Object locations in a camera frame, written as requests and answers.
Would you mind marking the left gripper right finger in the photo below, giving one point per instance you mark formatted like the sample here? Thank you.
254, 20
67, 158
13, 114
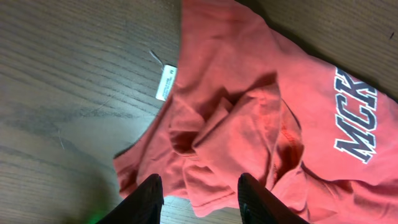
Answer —
257, 205

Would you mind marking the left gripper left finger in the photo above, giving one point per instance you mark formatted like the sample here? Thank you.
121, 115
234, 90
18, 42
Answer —
143, 206

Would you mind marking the red t-shirt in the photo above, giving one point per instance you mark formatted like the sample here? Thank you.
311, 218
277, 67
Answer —
247, 99

